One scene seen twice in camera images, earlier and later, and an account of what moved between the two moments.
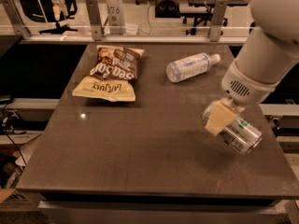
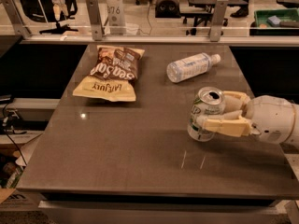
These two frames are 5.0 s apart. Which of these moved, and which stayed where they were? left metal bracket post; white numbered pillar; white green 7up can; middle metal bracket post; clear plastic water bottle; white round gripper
Moved: white round gripper; white green 7up can
Stayed: left metal bracket post; middle metal bracket post; clear plastic water bottle; white numbered pillar
